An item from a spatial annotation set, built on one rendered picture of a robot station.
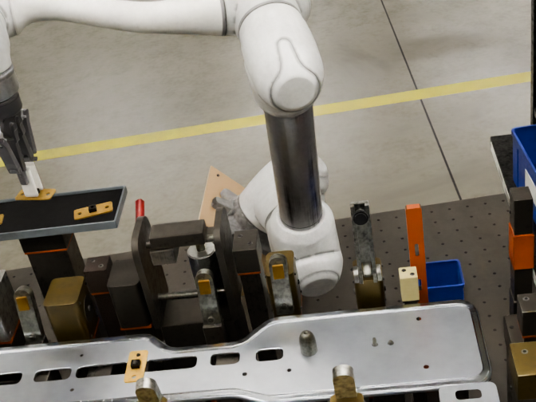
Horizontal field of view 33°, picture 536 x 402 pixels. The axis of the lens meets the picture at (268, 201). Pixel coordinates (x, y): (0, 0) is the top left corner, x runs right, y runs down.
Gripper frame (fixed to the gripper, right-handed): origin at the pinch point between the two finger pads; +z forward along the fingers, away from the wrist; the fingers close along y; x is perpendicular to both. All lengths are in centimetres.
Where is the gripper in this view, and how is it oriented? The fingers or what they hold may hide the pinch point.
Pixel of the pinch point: (29, 179)
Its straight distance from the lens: 199.8
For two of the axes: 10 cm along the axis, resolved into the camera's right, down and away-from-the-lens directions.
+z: 1.6, 8.1, 5.6
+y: -2.1, 5.8, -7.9
